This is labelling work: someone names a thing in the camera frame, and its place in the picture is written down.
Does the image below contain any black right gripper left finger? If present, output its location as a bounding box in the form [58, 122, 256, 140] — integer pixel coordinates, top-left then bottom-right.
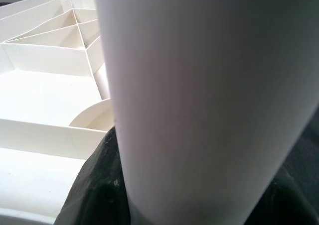
[53, 125, 133, 225]

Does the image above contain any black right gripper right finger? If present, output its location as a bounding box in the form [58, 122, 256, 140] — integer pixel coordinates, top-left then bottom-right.
[246, 170, 319, 225]

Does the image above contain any white plastic table top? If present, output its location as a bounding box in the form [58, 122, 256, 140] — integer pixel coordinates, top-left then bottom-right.
[0, 0, 118, 223]

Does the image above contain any white plastic table leg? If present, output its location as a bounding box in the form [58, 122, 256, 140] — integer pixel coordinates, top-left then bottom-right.
[93, 0, 319, 225]

